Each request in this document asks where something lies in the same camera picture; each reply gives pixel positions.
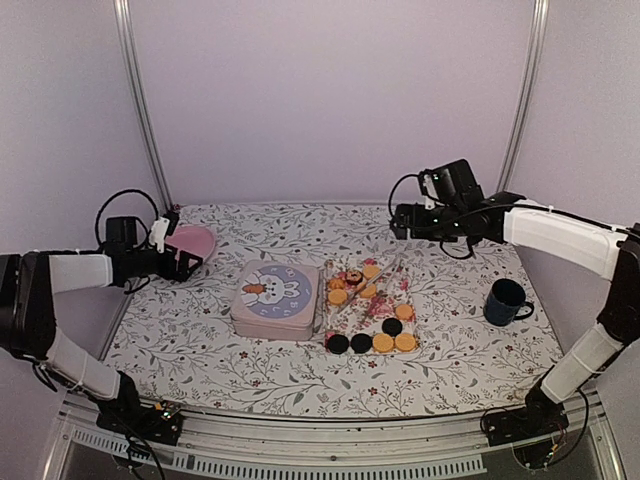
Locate silver metal tray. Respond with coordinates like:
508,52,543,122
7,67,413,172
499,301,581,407
230,260,320,329

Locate black sandwich cookie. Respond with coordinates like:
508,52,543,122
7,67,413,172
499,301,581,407
350,333,373,354
326,334,350,355

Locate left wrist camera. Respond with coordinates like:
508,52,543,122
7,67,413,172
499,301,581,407
148,211,179,253

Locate black camera cable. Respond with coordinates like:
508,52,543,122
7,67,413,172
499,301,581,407
94,188,161,246

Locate yellow round biscuit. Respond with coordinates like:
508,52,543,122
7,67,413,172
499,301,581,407
372,333,395,353
394,333,418,352

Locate floral cookie tray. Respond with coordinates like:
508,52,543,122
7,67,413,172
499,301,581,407
322,256,419,355

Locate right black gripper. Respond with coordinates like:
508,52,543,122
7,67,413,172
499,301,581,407
392,204,466,243

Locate left aluminium frame post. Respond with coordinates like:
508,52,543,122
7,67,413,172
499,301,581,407
113,0,174,210

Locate right aluminium frame post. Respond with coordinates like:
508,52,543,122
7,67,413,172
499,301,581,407
496,0,550,192

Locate pink plate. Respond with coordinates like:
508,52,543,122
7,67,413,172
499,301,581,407
165,225,216,262

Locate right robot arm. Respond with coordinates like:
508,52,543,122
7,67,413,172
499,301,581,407
387,159,639,436

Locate chocolate sprinkle donut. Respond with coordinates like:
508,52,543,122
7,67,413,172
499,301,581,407
345,270,363,285

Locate black sandwich cookie left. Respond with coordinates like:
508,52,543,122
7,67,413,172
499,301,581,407
326,334,350,355

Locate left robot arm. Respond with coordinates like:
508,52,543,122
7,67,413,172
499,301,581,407
1,212,215,434

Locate pink divided cookie tin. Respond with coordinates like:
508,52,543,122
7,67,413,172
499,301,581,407
231,316,315,341

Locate metal serving tongs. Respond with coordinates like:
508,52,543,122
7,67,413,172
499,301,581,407
329,258,404,321

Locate yellow round biscuit right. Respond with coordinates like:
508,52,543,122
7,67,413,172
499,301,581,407
394,333,418,352

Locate front aluminium rail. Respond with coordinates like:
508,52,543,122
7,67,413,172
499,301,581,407
43,391,630,479

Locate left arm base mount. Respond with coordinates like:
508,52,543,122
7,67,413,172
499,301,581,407
96,402,184,446

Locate yellow round biscuit left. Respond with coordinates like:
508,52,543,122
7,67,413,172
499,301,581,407
372,333,395,353

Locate black sandwich cookie right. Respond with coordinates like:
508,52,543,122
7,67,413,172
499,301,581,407
350,333,373,354

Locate dark blue mug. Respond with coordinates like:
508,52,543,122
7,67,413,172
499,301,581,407
483,278,535,327

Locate aluminium frame post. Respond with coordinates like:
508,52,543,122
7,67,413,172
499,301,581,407
113,0,174,210
496,0,550,192

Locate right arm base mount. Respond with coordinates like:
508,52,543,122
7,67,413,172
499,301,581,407
480,401,569,446

